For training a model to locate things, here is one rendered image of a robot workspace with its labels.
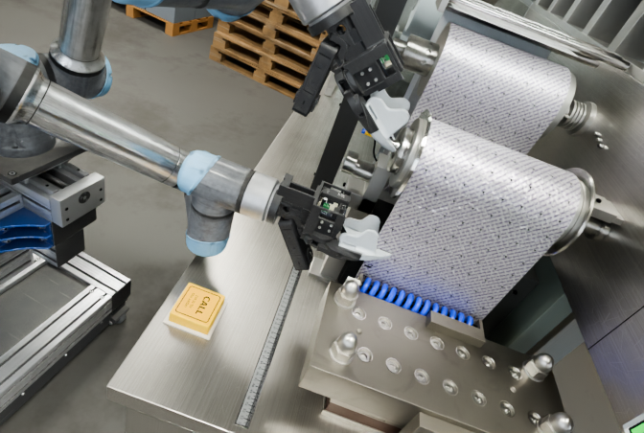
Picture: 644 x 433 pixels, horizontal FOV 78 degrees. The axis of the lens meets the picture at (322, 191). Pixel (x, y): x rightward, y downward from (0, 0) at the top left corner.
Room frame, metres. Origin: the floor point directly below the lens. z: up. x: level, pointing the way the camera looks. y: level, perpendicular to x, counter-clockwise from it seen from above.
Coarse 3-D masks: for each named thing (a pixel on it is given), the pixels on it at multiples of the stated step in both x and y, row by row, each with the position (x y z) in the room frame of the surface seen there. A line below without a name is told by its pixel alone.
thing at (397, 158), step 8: (408, 128) 0.57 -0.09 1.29; (400, 136) 0.58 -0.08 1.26; (408, 136) 0.55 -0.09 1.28; (408, 144) 0.54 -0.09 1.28; (392, 152) 0.58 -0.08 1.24; (400, 152) 0.53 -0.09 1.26; (392, 160) 0.55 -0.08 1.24; (400, 160) 0.53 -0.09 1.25; (392, 168) 0.53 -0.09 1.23; (400, 168) 0.53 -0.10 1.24
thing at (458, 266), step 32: (384, 224) 0.51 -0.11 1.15; (416, 224) 0.51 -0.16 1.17; (448, 224) 0.51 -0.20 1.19; (416, 256) 0.51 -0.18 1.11; (448, 256) 0.51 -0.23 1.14; (480, 256) 0.51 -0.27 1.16; (512, 256) 0.51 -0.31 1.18; (416, 288) 0.51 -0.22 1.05; (448, 288) 0.51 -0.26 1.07; (480, 288) 0.51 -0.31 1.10
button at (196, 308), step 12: (192, 288) 0.43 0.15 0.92; (204, 288) 0.44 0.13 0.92; (180, 300) 0.40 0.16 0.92; (192, 300) 0.41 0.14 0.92; (204, 300) 0.41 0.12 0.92; (216, 300) 0.42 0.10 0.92; (180, 312) 0.38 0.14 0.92; (192, 312) 0.38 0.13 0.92; (204, 312) 0.39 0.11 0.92; (216, 312) 0.40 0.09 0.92; (180, 324) 0.37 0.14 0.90; (192, 324) 0.37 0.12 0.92; (204, 324) 0.37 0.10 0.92
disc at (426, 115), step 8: (424, 112) 0.60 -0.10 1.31; (424, 120) 0.57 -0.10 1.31; (424, 128) 0.55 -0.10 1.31; (424, 136) 0.52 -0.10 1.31; (424, 144) 0.51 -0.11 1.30; (416, 152) 0.51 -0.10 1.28; (416, 160) 0.50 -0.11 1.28; (408, 176) 0.49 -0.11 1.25; (400, 184) 0.51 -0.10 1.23; (392, 192) 0.53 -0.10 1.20; (400, 192) 0.50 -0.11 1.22
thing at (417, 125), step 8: (416, 120) 0.59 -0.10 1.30; (416, 128) 0.56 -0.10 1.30; (416, 136) 0.53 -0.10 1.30; (416, 144) 0.53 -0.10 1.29; (408, 152) 0.53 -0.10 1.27; (408, 160) 0.51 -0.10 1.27; (408, 168) 0.51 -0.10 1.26; (392, 176) 0.56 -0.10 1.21; (400, 176) 0.51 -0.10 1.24; (392, 184) 0.53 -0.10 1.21; (576, 216) 0.52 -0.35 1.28
